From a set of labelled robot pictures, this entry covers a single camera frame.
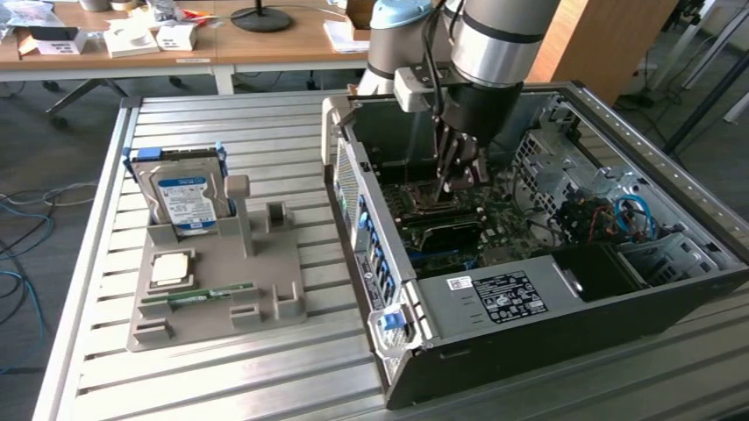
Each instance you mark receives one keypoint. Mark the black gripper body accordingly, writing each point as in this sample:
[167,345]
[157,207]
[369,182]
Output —
[480,109]

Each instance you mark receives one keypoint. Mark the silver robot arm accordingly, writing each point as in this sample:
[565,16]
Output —
[497,48]

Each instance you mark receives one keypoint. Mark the metal CPU socket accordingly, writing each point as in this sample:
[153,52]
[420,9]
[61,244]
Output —
[421,199]

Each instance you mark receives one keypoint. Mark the green motherboard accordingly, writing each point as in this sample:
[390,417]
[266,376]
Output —
[509,219]

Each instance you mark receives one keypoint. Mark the blue expansion slot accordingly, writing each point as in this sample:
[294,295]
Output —
[436,259]

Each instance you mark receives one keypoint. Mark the wooden cabinet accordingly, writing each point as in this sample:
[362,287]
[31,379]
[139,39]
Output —
[615,44]

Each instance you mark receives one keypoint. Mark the stack of white papers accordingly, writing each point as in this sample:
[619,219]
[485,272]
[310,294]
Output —
[345,39]

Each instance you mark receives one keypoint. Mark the grey power supply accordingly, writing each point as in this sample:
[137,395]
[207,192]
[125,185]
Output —
[457,307]

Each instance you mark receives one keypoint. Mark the blue case latch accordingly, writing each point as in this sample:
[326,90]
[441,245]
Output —
[392,319]

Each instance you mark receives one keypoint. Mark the grey disk bay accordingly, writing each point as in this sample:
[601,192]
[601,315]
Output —
[673,259]

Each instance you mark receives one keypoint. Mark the wooden desk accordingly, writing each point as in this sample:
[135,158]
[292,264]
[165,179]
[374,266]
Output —
[263,48]

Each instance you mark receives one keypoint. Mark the open grey PC case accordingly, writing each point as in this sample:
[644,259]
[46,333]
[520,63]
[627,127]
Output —
[526,351]

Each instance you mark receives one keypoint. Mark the black lamp base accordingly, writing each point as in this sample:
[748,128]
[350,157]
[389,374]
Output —
[262,19]

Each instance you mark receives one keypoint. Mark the grey parts rack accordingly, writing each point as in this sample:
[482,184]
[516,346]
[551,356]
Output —
[234,272]

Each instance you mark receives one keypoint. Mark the hard disk with blue caddy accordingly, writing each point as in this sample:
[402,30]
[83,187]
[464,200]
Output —
[182,193]

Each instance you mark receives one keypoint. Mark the green RAM stick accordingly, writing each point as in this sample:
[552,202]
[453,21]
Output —
[211,293]

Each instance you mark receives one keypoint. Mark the silver CPU chip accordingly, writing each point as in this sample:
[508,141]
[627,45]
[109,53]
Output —
[170,268]

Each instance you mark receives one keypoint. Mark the small white box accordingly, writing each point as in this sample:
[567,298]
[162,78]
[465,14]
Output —
[175,38]

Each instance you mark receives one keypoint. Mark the white cardboard box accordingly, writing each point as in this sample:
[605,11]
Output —
[131,41]

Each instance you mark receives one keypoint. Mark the black and white box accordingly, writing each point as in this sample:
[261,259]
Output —
[55,41]

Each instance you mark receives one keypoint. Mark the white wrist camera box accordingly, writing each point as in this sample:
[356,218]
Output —
[413,90]

